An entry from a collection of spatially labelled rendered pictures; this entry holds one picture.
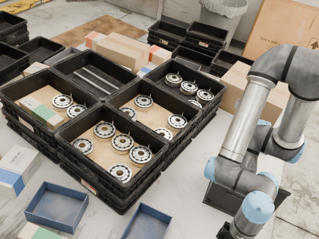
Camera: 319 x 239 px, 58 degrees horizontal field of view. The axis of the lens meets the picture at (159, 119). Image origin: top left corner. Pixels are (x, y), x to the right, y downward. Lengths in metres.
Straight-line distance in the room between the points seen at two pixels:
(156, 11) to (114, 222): 3.65
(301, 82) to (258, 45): 3.05
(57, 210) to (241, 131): 0.82
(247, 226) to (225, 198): 0.49
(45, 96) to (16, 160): 0.40
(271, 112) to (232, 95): 0.25
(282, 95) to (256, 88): 0.94
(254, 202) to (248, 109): 0.28
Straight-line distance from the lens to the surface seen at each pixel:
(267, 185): 0.90
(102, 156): 1.30
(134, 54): 1.92
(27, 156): 1.39
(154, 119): 1.49
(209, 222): 1.35
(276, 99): 1.80
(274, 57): 0.93
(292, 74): 0.93
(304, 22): 3.93
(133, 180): 1.11
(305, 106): 1.04
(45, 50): 2.87
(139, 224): 1.28
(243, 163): 1.23
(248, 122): 0.91
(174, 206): 1.34
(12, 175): 1.34
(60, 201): 1.34
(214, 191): 1.30
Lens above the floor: 1.84
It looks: 43 degrees down
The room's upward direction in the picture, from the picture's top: 11 degrees clockwise
